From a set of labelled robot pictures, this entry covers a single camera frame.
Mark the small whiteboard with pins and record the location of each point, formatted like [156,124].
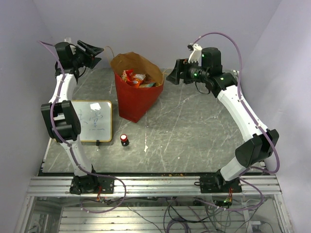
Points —
[96,120]

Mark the orange snack packet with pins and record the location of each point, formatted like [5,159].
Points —
[133,79]

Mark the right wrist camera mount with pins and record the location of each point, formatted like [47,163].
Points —
[196,52]

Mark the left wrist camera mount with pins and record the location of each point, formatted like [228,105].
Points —
[70,48]

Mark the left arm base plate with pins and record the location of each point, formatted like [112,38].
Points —
[105,183]

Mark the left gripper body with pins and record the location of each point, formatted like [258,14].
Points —
[82,58]

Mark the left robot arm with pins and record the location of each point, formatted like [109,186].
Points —
[59,115]

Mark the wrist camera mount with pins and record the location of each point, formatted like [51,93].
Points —
[70,48]
[196,52]

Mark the red white black button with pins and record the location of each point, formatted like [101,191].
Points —
[124,140]

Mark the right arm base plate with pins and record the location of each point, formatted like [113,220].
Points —
[216,184]

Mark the aluminium frame rail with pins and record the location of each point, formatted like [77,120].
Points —
[153,186]

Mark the red brown paper bag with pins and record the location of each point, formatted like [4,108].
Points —
[134,102]

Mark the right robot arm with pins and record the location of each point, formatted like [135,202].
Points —
[204,66]

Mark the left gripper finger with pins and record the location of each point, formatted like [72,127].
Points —
[89,48]
[93,62]

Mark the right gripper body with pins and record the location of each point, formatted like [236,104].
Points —
[192,73]

